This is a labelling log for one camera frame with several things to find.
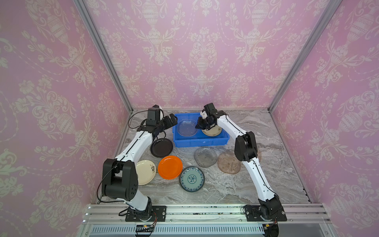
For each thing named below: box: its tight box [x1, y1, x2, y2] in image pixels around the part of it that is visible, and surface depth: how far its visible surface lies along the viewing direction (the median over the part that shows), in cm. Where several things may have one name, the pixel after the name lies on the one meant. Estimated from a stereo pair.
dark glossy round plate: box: [150, 138, 174, 158], surface depth 99 cm
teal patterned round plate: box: [179, 165, 205, 193], surface depth 87 cm
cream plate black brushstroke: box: [135, 159, 157, 186], surface depth 90 cm
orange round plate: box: [157, 155, 184, 181], surface depth 90 cm
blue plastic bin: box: [172, 113, 188, 148], surface depth 102 cm
